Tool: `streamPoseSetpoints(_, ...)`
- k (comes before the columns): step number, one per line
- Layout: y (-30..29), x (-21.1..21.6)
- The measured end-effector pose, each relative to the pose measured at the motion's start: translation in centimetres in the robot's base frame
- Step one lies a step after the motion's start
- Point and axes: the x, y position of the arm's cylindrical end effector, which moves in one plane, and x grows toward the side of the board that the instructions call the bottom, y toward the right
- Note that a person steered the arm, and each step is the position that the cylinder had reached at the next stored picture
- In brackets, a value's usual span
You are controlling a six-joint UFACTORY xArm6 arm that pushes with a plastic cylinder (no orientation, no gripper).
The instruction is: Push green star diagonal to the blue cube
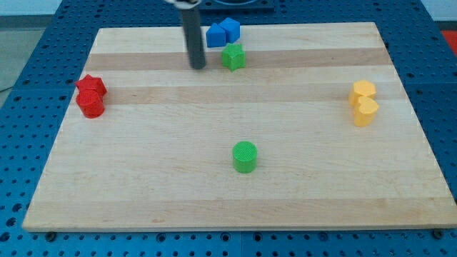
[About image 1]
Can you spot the yellow heart block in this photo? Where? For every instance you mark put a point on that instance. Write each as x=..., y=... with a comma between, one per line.
x=364, y=111

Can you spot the white tool holder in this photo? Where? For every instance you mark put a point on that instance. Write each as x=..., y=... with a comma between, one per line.
x=184, y=3

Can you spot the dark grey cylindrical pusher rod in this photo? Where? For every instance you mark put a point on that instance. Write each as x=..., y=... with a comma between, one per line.
x=191, y=24

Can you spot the yellow hexagon block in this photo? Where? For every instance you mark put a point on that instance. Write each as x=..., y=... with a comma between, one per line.
x=359, y=89

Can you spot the blue cube block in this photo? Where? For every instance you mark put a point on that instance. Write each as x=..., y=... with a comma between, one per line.
x=232, y=29

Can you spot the blue triangular block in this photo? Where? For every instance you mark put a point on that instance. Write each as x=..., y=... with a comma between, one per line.
x=215, y=36

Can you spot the green star block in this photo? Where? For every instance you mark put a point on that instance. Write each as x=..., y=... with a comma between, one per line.
x=233, y=57

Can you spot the red star block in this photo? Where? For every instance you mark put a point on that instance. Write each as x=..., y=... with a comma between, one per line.
x=92, y=83

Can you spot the red cylinder block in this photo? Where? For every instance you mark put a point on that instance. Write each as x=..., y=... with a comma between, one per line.
x=90, y=103

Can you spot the green cylinder block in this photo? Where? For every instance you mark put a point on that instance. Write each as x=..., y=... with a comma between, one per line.
x=244, y=155

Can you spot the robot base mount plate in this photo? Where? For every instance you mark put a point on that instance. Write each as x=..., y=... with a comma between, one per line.
x=237, y=5

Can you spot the light wooden board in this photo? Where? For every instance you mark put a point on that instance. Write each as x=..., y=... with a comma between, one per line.
x=160, y=156

